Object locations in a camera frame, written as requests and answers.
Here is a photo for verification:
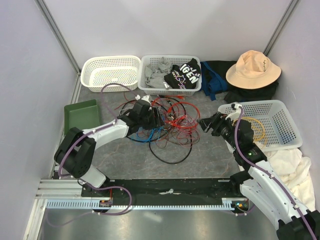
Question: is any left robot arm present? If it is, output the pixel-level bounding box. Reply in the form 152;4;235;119
53;99;164;197

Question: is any slotted cable duct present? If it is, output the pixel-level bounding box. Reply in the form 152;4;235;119
46;198;248;211

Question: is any red ethernet cable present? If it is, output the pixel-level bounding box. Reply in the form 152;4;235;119
152;94;201;131

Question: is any white tape scrap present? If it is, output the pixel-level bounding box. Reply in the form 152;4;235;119
159;188;182;196

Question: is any thick black cable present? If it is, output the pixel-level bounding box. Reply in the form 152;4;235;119
119;99;194;165

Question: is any black printed t-shirt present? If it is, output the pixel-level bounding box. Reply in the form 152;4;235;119
164;58;201;90

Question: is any thin blue wire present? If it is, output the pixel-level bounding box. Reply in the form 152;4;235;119
131;126;171;143

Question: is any right white large basket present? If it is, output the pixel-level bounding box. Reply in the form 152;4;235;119
217;99;303;153

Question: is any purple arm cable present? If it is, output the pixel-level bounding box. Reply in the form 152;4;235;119
233;106;317;240
46;83;141;227

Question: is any peach bucket hat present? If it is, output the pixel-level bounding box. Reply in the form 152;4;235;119
225;50;282;90

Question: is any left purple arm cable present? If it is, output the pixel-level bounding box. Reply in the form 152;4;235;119
46;83;141;227

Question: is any black garment under hat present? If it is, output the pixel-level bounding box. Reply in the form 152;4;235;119
224;80;279;104

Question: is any thin brown wire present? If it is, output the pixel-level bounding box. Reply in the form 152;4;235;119
149;124;201;150

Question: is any yellow ethernet cable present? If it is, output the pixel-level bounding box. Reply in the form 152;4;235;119
237;116;267;151

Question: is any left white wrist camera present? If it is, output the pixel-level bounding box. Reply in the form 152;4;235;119
133;94;152;111

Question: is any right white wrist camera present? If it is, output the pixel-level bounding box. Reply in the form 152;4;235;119
226;102;243;121

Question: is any left white empty basket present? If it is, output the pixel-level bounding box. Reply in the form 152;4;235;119
80;55;141;93

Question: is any thin red wire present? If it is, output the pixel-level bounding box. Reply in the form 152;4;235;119
123;91;201;148

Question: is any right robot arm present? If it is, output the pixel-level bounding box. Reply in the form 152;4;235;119
197;112;320;240

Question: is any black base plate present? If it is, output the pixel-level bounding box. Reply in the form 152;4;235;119
82;177;251;207

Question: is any green plastic tray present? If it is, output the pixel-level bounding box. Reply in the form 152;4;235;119
64;99;102;135

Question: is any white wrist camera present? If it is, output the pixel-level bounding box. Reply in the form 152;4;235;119
226;102;243;121
133;94;152;111

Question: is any middle white clothes basket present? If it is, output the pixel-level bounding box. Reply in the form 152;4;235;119
137;54;202;97

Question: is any white cloth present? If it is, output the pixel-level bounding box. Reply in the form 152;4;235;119
263;148;316;211

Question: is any blue black garment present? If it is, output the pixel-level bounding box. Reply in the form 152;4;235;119
200;60;236;101

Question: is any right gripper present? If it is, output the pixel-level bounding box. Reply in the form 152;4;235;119
196;111;239;150

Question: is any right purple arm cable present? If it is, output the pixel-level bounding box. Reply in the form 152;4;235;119
233;106;317;240

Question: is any grey cloth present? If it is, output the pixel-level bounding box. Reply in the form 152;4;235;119
144;57;173;90

